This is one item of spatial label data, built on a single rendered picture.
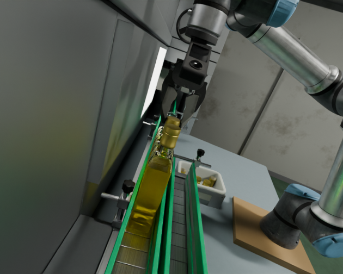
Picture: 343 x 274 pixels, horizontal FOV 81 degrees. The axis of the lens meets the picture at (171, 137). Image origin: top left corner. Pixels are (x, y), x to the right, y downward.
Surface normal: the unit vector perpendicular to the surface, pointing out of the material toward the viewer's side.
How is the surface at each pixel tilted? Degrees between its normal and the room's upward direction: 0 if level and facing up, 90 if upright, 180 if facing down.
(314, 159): 90
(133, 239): 0
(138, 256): 0
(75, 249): 0
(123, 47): 90
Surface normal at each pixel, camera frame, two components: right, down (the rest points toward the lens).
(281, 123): -0.26, 0.29
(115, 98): -0.04, 0.37
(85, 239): 0.31, -0.88
